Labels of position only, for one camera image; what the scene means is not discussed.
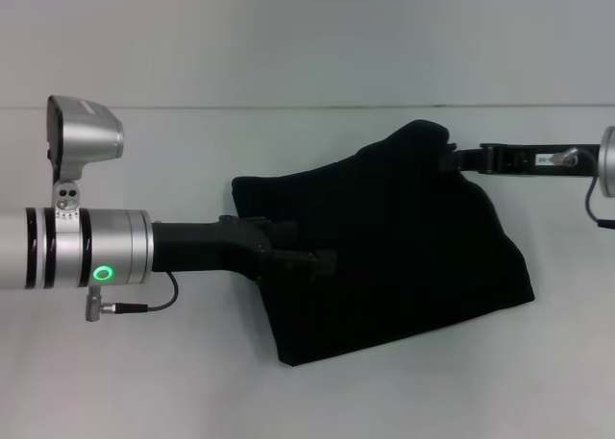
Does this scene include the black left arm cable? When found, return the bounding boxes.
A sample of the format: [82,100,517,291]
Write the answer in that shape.
[85,269,181,324]

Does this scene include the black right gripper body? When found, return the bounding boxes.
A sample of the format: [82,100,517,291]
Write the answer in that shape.
[479,140,603,180]

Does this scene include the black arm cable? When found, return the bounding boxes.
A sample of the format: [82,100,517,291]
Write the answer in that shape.
[551,146,615,230]
[85,269,181,324]

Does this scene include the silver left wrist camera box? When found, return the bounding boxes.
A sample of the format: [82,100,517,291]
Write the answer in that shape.
[45,94,126,220]

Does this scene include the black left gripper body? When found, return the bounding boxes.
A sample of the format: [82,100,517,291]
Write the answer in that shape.
[150,214,278,285]

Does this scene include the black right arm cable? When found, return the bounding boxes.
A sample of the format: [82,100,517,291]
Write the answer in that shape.
[551,146,615,230]

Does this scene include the black t-shirt with FREE print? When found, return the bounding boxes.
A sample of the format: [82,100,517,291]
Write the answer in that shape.
[230,118,537,369]

